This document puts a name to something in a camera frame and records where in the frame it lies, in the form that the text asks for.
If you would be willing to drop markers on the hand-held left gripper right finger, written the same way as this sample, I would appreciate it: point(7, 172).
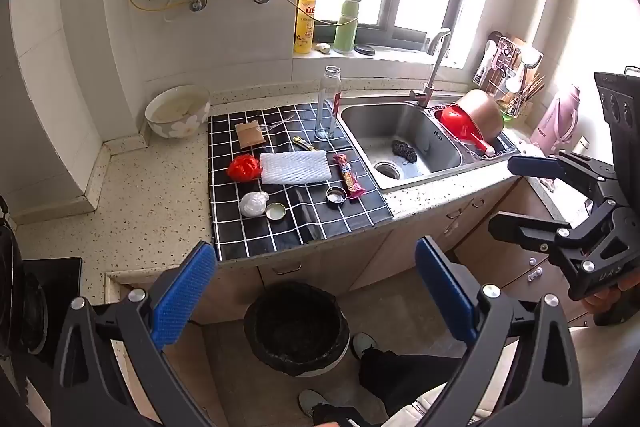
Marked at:
point(445, 287)

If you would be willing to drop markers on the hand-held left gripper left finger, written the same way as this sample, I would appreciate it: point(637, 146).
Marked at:
point(185, 292)

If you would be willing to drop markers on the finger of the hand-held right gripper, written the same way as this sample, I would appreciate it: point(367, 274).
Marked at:
point(525, 229)
point(535, 166)

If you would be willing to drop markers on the white plastic wrap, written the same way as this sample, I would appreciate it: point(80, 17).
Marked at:
point(252, 204)

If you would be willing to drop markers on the black-lined trash bin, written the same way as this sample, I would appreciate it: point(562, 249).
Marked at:
point(295, 332)

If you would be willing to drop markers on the round metal jar lid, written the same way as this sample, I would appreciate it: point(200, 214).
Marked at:
point(275, 212)

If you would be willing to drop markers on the red plastic bag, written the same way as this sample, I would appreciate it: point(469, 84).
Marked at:
point(244, 168)

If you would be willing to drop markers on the small metal cup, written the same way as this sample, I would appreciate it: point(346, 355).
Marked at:
point(336, 196)

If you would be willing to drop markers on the red snack wrapper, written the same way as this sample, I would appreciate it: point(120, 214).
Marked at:
point(348, 177)

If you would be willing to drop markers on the white foam sheet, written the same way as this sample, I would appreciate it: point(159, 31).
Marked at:
point(295, 168)

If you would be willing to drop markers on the brown cardboard box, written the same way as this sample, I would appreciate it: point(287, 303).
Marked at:
point(248, 137)

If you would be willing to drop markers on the person's right hand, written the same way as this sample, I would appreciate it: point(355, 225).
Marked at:
point(598, 302)

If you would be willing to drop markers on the pink thermos jug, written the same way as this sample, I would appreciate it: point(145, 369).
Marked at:
point(555, 127)

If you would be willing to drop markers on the copper-coloured pot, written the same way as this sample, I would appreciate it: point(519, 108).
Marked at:
point(482, 112)

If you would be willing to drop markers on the person's leg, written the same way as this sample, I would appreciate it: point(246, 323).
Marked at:
point(410, 377)

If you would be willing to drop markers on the person's grey shoe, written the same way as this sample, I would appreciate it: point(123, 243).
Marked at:
point(311, 402)
point(364, 344)

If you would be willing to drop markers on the utensil rack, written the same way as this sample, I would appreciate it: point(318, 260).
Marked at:
point(505, 67)

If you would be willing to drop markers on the dark steel wool scrubber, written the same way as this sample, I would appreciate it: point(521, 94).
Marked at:
point(404, 150)

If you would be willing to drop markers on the black white-grid mat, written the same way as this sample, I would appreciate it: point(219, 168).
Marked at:
point(300, 227)

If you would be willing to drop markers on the chrome faucet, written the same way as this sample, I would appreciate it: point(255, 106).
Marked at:
point(435, 67)

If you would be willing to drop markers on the black gas stove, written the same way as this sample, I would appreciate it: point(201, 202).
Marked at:
point(30, 307)

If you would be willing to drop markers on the grey flower-print bowl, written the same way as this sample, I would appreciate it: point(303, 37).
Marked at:
point(175, 127)

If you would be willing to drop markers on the stainless steel sink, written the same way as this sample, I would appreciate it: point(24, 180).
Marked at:
point(370, 127)

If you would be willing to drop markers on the clear plastic spoon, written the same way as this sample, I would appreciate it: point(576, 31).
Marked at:
point(272, 126)

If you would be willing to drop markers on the small yellow black wrapper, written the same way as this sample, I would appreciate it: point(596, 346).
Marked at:
point(302, 142)

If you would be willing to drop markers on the black round lid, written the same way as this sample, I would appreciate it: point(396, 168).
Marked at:
point(365, 49)

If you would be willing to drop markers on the clear glass bottle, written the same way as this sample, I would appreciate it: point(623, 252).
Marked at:
point(327, 107)

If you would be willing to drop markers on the green thermos bottle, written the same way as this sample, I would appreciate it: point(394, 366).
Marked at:
point(345, 32)

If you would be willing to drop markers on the pale soap bar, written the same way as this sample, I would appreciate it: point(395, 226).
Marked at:
point(322, 48)

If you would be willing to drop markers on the yellow detergent bottle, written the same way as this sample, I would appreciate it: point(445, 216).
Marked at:
point(305, 27)

